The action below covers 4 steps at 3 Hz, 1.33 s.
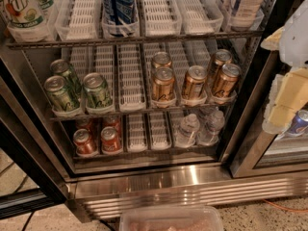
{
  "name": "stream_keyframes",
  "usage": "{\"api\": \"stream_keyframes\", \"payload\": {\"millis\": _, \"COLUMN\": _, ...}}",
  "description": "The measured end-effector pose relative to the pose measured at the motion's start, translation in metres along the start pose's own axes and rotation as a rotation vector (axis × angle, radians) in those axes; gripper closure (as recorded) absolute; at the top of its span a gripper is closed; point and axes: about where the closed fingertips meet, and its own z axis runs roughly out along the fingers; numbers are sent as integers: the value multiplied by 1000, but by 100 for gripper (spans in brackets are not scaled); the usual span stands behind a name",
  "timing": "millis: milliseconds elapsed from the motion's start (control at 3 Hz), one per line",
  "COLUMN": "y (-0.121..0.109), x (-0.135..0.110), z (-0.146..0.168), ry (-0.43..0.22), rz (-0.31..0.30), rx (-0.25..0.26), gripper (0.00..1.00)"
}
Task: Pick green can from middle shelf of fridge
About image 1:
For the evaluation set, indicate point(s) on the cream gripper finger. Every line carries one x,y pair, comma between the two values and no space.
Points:
288,94
271,43

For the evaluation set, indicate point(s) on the green can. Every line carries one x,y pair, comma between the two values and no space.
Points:
60,94
97,91
65,69

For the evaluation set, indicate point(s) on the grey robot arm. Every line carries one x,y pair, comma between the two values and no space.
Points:
293,45

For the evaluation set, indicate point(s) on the blue can behind door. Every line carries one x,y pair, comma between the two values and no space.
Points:
299,123

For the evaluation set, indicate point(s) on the gold can back right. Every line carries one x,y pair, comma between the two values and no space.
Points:
218,59

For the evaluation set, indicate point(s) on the gold can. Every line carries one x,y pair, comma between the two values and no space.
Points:
161,59
194,82
218,59
226,80
163,84

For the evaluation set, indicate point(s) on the gold can front right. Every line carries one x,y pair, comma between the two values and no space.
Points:
226,80

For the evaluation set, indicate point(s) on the gold can middle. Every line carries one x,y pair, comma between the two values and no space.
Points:
194,82

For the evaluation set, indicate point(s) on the gold can back left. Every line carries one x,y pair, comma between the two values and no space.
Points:
161,59

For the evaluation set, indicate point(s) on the gold can front left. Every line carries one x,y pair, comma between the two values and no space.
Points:
163,84

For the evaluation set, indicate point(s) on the stainless steel fridge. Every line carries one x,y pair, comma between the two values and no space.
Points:
244,164

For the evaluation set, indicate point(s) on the red can back right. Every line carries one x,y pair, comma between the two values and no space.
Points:
113,121

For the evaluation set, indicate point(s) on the red can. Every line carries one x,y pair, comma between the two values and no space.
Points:
85,123
85,145
113,121
110,142

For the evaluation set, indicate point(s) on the red can front right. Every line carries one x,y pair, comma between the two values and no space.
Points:
110,142

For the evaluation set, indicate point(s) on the red can back left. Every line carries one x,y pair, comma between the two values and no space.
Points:
85,123

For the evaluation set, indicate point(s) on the red can front left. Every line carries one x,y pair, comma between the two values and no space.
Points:
85,145

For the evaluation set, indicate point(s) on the white label bottle right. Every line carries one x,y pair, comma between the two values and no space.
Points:
240,13

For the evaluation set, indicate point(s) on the blue pepsi bottle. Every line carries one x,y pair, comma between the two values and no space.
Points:
119,18

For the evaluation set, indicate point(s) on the clear plastic container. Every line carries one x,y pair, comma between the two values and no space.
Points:
171,218

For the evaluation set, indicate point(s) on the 7up bottle front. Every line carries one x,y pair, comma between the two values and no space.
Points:
26,20

